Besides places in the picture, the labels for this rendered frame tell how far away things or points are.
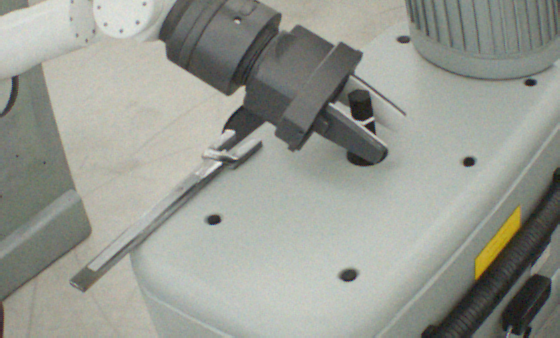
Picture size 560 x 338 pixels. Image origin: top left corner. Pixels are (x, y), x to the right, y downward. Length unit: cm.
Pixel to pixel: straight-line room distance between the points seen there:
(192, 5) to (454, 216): 29
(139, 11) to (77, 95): 418
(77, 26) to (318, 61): 24
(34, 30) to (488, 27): 46
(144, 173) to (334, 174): 347
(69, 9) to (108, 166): 352
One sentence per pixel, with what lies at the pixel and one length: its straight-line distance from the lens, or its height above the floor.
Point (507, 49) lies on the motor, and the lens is 104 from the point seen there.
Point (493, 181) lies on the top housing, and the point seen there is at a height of 188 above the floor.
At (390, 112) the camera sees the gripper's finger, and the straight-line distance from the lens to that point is 97.
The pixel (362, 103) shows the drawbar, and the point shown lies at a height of 195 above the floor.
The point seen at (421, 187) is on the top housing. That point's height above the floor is 189.
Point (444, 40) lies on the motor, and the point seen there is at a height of 193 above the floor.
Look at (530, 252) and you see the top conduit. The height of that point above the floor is 180.
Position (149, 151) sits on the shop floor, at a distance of 453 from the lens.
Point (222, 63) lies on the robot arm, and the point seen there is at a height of 200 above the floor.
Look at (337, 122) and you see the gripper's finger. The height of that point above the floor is 194.
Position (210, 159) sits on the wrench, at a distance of 99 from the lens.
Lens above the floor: 245
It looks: 34 degrees down
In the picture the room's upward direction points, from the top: 11 degrees counter-clockwise
